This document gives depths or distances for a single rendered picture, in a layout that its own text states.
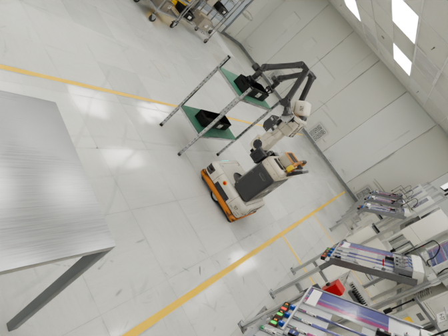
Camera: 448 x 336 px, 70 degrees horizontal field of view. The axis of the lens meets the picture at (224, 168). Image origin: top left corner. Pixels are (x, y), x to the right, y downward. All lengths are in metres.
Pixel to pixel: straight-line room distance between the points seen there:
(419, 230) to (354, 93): 5.40
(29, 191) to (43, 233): 0.15
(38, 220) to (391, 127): 9.93
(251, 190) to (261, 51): 8.85
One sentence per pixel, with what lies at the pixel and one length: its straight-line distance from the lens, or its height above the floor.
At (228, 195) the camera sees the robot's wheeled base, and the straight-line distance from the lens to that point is 3.43.
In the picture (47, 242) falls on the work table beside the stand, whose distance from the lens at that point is 1.15.
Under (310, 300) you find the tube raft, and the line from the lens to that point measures 2.37.
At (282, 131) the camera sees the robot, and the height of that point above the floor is 1.01.
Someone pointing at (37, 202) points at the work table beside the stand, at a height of 0.80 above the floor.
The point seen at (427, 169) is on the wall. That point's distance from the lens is 10.48.
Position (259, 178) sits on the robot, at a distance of 3.31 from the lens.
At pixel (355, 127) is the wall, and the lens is 10.54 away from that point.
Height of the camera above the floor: 1.71
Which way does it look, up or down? 24 degrees down
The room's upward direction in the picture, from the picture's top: 51 degrees clockwise
